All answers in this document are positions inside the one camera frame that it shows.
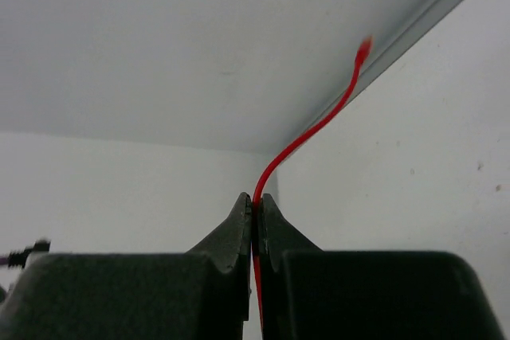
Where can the aluminium table frame rail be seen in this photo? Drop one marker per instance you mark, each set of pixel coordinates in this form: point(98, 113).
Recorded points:
point(323, 38)

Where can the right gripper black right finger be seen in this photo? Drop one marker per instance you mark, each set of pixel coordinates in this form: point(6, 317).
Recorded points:
point(306, 292)

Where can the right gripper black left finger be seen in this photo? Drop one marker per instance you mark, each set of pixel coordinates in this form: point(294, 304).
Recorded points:
point(202, 293)

